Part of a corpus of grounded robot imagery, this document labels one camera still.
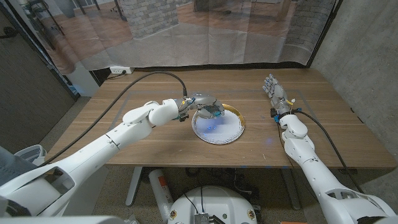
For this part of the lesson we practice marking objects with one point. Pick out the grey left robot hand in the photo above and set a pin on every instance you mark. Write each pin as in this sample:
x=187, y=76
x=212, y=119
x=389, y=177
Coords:
x=203, y=100

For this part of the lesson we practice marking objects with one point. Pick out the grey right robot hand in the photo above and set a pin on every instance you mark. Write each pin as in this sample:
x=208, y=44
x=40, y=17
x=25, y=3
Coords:
x=279, y=95

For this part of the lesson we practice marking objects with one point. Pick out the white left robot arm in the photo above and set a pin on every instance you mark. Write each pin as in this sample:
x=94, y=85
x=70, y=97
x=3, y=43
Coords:
x=118, y=137

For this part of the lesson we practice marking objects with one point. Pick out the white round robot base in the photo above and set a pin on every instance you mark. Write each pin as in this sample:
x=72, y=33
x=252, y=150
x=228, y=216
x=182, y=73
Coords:
x=214, y=202

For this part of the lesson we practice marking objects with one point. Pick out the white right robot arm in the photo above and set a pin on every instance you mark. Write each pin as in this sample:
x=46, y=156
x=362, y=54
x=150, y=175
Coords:
x=317, y=177

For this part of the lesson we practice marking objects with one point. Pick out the gold-rimmed white paper plate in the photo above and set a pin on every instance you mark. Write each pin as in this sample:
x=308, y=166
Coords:
x=224, y=130

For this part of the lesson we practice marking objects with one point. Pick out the printed room backdrop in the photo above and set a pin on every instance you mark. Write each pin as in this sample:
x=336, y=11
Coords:
x=186, y=40

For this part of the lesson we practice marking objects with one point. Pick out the white power strip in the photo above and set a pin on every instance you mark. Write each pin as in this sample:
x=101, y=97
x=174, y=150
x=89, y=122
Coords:
x=119, y=69

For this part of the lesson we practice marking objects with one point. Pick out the white table leg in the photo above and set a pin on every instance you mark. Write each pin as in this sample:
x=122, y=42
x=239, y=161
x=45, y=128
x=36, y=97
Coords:
x=133, y=186
x=291, y=189

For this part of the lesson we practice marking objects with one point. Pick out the white cylinder with orange label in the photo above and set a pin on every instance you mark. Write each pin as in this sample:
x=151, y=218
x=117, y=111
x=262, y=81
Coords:
x=160, y=193

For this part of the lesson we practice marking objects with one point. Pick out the white sneaker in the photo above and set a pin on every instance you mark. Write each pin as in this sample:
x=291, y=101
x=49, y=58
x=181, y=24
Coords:
x=31, y=153

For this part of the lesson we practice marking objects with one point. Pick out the white robot torso edge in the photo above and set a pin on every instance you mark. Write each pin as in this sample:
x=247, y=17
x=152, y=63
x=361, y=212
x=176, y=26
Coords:
x=62, y=220

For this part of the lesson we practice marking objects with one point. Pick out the person's leg in jeans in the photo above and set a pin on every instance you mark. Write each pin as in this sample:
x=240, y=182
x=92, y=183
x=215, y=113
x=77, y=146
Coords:
x=12, y=165

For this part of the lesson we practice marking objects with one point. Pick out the black backdrop frame pole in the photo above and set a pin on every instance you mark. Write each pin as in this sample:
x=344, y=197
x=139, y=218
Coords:
x=326, y=32
x=57, y=73

